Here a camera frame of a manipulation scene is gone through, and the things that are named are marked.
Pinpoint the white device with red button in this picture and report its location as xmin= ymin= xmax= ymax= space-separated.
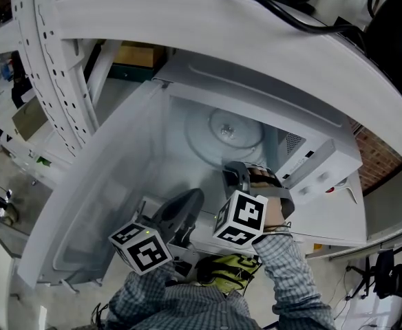
xmin=324 ymin=177 xmax=359 ymax=205

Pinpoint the person's right forearm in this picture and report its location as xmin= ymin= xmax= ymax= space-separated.
xmin=252 ymin=196 xmax=336 ymax=330

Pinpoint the thick black power cable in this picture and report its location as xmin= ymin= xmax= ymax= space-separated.
xmin=218 ymin=0 xmax=363 ymax=34

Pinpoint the dark green box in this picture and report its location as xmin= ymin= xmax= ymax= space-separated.
xmin=109 ymin=63 xmax=160 ymax=80

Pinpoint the white metal shelving rack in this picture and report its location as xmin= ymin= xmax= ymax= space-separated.
xmin=0 ymin=0 xmax=402 ymax=264

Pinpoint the black appliance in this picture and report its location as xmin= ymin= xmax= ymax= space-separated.
xmin=369 ymin=0 xmax=402 ymax=92

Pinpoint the white microwave oven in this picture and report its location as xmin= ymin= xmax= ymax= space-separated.
xmin=17 ymin=52 xmax=363 ymax=288

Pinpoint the person's checked shirt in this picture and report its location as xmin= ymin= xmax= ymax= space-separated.
xmin=106 ymin=282 xmax=264 ymax=330

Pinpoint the brown cardboard box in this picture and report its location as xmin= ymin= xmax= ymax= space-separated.
xmin=113 ymin=41 xmax=166 ymax=68

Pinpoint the round glass turntable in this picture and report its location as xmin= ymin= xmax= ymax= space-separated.
xmin=183 ymin=107 xmax=267 ymax=171

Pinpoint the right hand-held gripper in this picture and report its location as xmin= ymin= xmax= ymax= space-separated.
xmin=213 ymin=161 xmax=295 ymax=245

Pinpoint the black office chair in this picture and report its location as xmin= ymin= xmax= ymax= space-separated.
xmin=345 ymin=249 xmax=402 ymax=302

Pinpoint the person's right hand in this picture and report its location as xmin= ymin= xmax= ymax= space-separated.
xmin=248 ymin=168 xmax=280 ymax=188

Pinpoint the person's left forearm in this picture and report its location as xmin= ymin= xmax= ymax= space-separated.
xmin=107 ymin=263 xmax=174 ymax=330

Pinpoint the olive green rectangular box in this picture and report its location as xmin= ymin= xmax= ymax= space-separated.
xmin=11 ymin=98 xmax=47 ymax=140

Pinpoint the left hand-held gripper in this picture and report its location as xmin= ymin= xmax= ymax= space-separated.
xmin=108 ymin=188 xmax=205 ymax=276

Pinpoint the yellow-green backpack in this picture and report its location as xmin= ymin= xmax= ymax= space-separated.
xmin=195 ymin=254 xmax=262 ymax=294

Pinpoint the grey metal cabinet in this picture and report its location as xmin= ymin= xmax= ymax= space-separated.
xmin=362 ymin=163 xmax=402 ymax=237

